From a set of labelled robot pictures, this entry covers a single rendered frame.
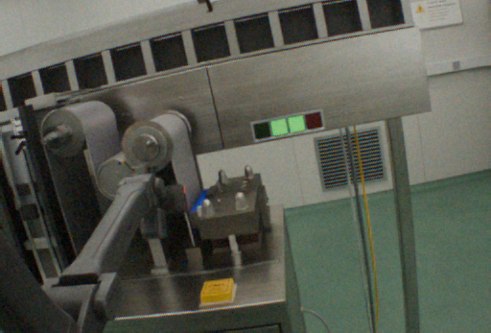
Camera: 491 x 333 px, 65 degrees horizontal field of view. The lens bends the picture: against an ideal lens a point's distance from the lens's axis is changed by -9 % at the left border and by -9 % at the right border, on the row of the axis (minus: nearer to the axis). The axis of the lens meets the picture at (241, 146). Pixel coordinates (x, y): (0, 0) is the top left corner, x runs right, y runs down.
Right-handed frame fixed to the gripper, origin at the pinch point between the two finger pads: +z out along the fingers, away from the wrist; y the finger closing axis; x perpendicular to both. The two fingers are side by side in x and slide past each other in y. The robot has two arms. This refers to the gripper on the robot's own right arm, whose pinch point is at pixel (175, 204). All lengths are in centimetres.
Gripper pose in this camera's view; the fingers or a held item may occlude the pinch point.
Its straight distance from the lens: 112.6
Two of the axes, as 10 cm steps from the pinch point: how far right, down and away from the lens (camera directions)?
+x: -1.5, -9.4, 3.0
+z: 1.7, 2.7, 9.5
